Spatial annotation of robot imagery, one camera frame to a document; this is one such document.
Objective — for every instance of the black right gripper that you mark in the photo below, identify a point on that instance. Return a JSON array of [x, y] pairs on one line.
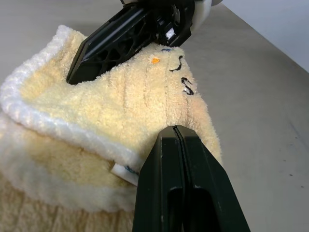
[[178, 19]]

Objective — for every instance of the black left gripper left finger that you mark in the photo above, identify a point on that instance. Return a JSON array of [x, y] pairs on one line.
[[161, 183]]

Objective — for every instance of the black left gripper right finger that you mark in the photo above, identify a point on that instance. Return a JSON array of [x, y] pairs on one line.
[[207, 183]]

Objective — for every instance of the cream yellow fluffy towel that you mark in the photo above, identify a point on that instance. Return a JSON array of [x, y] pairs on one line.
[[96, 108]]

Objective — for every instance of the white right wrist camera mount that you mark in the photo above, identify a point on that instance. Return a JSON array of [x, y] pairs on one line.
[[202, 12]]

